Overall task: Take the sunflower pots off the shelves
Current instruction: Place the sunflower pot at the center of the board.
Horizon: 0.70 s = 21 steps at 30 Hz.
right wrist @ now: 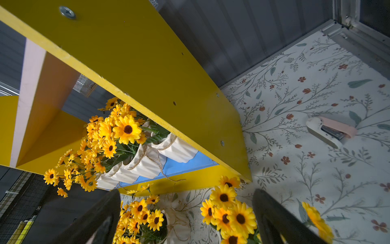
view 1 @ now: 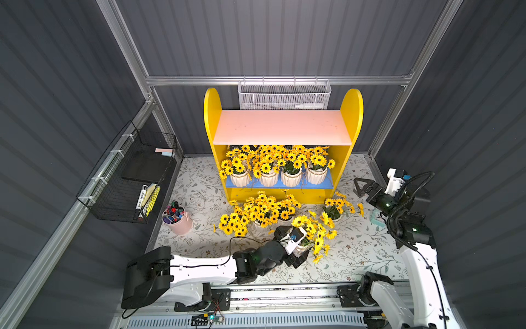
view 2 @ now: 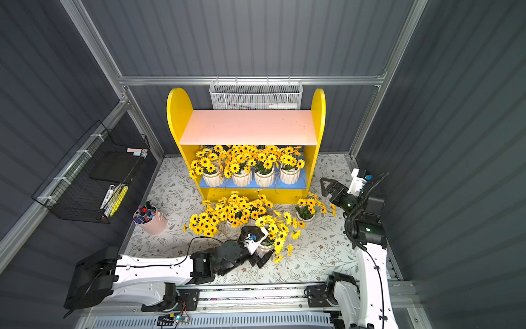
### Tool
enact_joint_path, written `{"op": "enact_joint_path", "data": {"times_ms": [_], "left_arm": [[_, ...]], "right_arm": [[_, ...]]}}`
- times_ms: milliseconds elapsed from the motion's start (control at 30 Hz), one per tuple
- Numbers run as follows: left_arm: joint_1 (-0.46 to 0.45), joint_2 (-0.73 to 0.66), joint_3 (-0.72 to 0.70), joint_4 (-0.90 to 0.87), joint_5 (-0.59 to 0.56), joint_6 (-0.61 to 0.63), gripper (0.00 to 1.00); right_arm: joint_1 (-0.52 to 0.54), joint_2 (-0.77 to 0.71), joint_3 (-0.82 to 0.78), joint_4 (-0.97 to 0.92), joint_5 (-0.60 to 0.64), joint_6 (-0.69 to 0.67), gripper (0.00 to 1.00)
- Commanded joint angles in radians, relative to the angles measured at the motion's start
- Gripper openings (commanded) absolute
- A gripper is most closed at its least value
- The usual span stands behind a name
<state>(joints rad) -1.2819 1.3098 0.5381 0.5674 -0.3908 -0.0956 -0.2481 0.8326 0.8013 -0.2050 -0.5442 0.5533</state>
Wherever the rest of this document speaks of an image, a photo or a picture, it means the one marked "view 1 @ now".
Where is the sunflower pot top shelf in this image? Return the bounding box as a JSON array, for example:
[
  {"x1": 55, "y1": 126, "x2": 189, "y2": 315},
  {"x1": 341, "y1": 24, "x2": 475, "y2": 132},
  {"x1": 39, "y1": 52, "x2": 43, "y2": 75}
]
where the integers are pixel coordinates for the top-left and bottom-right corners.
[
  {"x1": 292, "y1": 211, "x2": 338, "y2": 264},
  {"x1": 243, "y1": 191, "x2": 279, "y2": 228}
]

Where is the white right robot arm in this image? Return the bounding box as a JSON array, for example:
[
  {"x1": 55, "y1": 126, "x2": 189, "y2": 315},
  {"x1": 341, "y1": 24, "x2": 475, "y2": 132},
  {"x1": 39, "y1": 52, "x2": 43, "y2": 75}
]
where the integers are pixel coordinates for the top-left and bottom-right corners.
[{"x1": 353, "y1": 168, "x2": 460, "y2": 328}]

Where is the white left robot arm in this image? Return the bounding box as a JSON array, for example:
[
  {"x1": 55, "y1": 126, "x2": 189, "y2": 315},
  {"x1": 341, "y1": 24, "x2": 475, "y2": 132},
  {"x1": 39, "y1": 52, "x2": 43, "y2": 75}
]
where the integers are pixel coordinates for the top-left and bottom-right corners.
[{"x1": 121, "y1": 240, "x2": 310, "y2": 310}]

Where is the yellow wooden shelf unit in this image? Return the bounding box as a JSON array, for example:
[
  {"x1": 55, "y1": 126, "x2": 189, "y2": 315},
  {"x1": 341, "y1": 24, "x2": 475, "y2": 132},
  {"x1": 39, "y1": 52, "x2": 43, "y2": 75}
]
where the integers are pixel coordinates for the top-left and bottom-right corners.
[{"x1": 204, "y1": 88, "x2": 364, "y2": 204}]

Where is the pen holder with markers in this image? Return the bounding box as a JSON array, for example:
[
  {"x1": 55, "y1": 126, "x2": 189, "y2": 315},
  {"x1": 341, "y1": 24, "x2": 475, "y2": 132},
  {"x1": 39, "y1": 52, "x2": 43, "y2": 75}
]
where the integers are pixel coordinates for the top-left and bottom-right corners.
[{"x1": 162, "y1": 201, "x2": 193, "y2": 236}]

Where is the yellow book in basket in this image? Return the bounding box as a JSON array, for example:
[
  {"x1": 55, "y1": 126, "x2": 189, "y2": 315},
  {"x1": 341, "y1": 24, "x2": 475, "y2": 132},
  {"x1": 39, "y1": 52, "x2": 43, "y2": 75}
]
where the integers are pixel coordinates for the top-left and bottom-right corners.
[{"x1": 134, "y1": 184, "x2": 161, "y2": 221}]

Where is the pink sticky note pad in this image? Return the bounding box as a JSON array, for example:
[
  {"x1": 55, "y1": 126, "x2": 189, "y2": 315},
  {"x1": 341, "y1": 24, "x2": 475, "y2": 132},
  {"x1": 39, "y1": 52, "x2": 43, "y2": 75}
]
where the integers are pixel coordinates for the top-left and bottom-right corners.
[{"x1": 155, "y1": 148, "x2": 173, "y2": 157}]

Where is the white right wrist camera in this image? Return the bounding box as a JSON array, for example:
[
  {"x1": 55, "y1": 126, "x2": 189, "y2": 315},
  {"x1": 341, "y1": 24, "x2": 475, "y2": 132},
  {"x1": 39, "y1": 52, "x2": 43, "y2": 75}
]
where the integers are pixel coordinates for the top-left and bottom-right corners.
[{"x1": 385, "y1": 168, "x2": 412, "y2": 197}]

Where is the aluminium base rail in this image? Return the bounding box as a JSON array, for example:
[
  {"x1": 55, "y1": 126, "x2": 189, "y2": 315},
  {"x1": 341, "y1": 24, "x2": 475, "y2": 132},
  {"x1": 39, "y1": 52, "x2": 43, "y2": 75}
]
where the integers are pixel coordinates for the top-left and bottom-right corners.
[{"x1": 111, "y1": 280, "x2": 458, "y2": 328}]

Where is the white wire basket behind shelf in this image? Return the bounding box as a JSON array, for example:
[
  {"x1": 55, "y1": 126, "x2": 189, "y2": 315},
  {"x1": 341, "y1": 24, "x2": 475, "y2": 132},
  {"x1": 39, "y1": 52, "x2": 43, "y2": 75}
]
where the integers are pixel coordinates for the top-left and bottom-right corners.
[{"x1": 238, "y1": 80, "x2": 331, "y2": 110}]

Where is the black wire wall basket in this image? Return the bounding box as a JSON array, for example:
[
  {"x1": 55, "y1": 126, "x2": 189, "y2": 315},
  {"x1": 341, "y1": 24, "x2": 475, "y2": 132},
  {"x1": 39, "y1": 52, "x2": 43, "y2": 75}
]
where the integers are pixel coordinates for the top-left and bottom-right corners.
[{"x1": 77, "y1": 122, "x2": 179, "y2": 224}]

